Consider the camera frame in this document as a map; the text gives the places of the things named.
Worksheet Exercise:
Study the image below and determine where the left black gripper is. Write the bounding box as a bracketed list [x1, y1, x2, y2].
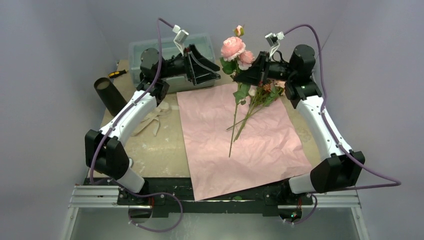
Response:
[158, 44, 221, 85]

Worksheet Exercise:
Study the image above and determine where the pink rose stem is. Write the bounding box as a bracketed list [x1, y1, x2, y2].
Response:
[219, 25, 255, 157]

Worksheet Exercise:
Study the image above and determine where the beige printed ribbon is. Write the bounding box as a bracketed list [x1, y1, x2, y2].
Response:
[131, 101, 179, 137]

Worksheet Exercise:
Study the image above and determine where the purple wrapping paper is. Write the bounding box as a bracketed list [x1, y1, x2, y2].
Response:
[176, 83, 312, 201]

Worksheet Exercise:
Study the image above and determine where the artificial flower bunch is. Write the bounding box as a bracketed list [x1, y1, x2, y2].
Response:
[228, 80, 286, 142]

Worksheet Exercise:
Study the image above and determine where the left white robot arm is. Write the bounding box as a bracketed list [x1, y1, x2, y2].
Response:
[84, 44, 221, 205]

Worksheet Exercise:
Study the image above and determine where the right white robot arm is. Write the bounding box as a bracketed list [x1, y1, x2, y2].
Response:
[234, 44, 365, 204]

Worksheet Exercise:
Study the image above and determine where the black cylindrical vase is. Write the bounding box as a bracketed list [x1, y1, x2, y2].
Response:
[93, 77, 127, 117]

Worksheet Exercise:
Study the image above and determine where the green plastic toolbox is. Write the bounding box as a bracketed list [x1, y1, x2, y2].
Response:
[128, 33, 216, 93]

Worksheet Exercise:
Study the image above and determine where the yellow black screwdriver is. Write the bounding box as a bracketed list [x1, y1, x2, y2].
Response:
[108, 69, 128, 79]

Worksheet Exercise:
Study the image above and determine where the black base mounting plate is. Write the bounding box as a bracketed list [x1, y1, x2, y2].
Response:
[97, 177, 315, 222]

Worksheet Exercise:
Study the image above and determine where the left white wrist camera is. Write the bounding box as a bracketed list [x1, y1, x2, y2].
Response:
[172, 24, 190, 55]

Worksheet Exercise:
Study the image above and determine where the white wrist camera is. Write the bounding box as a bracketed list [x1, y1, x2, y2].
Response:
[172, 24, 190, 55]
[265, 31, 285, 60]

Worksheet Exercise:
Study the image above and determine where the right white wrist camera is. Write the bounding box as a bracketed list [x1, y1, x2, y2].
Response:
[265, 31, 285, 60]

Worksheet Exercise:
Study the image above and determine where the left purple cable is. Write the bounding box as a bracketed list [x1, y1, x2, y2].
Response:
[89, 17, 184, 233]

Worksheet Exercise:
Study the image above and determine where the purple cable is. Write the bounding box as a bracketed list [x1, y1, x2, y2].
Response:
[89, 17, 184, 233]
[281, 23, 402, 226]

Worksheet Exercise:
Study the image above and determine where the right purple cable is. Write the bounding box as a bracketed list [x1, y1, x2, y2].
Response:
[281, 23, 402, 226]

